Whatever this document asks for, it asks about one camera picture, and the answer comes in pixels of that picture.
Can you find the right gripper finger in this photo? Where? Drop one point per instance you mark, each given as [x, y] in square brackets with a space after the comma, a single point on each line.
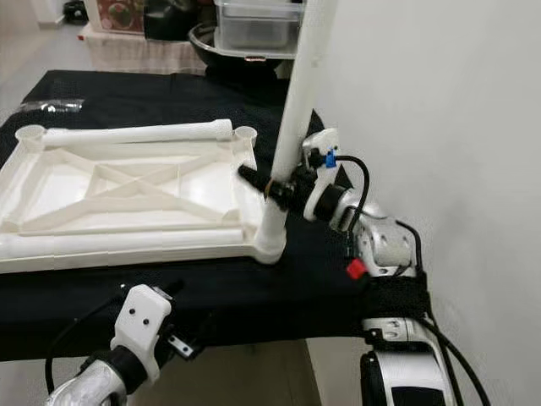
[252, 176]

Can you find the black tablecloth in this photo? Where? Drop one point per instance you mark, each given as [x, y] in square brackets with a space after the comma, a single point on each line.
[304, 296]

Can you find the black wok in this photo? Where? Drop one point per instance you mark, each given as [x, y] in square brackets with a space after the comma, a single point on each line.
[207, 55]

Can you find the clear plastic storage container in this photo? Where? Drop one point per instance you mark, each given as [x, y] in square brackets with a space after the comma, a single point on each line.
[254, 30]

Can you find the beige cloth covered table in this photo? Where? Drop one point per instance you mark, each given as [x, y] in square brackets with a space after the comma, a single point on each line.
[135, 52]

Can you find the black bag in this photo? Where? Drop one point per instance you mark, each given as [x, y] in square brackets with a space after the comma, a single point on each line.
[167, 19]

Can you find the white plastic table top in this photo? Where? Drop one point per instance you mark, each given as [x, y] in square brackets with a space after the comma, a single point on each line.
[68, 190]

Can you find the red printed box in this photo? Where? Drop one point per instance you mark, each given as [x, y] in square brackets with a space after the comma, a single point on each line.
[120, 15]

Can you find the black robot vacuum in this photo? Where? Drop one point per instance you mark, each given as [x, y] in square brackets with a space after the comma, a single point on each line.
[74, 10]

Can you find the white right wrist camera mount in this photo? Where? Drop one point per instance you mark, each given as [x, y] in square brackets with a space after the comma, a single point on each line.
[321, 142]

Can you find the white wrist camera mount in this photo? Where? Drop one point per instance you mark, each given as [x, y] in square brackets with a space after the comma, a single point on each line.
[321, 142]
[144, 321]

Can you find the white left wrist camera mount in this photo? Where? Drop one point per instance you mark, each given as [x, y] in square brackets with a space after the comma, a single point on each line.
[144, 321]

